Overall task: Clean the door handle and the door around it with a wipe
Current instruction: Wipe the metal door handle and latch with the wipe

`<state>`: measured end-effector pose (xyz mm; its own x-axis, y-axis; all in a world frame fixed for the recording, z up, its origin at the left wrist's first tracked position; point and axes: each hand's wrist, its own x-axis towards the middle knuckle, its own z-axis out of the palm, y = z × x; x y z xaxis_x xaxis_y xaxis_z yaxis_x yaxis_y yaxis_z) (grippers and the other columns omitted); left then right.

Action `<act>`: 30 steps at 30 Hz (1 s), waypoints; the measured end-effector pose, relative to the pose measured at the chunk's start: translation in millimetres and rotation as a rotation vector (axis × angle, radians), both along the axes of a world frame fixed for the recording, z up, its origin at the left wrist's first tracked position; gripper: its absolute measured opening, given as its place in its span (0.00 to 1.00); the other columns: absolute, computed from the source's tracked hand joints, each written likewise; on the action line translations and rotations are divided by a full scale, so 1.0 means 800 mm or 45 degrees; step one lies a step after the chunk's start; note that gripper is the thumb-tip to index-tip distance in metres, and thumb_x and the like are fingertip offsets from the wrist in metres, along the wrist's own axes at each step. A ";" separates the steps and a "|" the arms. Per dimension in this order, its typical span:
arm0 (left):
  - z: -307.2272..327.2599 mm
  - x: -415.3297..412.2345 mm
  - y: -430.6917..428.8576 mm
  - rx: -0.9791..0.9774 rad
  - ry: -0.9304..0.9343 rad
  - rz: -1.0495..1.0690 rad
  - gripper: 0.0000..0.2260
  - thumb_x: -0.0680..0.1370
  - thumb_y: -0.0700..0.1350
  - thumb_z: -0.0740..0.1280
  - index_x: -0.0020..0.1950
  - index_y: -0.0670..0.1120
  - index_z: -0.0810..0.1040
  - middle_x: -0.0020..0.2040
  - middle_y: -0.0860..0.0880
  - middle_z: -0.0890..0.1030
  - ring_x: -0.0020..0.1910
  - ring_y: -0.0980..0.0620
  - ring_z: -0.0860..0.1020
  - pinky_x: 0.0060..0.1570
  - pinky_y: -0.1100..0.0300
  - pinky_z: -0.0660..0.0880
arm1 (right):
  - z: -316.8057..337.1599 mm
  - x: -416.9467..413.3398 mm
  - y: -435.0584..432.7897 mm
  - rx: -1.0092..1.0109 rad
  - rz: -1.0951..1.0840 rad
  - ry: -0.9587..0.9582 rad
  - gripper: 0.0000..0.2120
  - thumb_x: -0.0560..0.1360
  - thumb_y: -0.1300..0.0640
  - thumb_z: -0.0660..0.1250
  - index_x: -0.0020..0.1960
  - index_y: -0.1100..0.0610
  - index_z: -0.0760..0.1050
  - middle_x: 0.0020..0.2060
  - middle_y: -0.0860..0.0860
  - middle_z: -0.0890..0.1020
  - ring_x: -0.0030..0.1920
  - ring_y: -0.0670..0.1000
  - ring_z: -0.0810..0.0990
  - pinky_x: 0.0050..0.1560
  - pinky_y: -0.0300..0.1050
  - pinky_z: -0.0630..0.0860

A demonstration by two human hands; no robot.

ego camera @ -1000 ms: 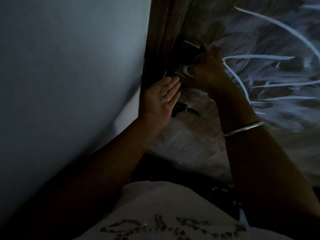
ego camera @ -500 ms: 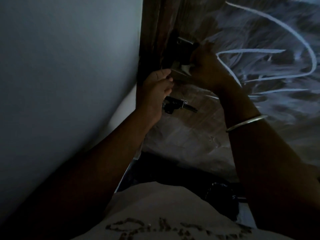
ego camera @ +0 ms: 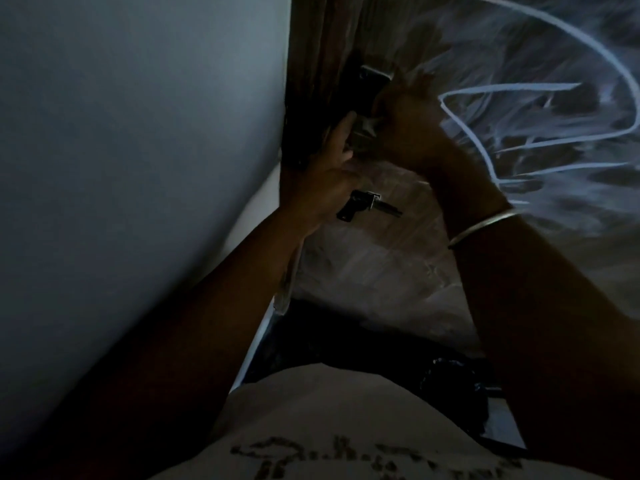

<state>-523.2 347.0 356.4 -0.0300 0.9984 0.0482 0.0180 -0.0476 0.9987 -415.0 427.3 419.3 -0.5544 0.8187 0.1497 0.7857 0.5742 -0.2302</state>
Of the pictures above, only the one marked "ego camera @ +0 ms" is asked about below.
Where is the person's right hand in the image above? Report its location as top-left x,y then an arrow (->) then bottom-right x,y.
372,71 -> 468,179

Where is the person's left hand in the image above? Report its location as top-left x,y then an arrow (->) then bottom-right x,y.
279,112 -> 360,239

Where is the metal door lock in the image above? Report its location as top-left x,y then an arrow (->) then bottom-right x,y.
346,65 -> 396,151

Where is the person's right forearm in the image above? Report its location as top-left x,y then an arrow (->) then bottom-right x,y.
424,145 -> 640,480

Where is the person's left forearm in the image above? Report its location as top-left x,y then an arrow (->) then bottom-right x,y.
20,207 -> 322,480

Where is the wooden door with chalk marks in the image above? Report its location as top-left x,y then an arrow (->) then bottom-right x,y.
279,0 -> 640,356

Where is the silver bangle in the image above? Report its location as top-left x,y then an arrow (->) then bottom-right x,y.
446,207 -> 524,250

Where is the black shoe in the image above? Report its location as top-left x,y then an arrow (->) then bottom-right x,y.
420,357 -> 493,438

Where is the white printed shirt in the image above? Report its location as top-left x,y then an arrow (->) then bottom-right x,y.
150,362 -> 556,480

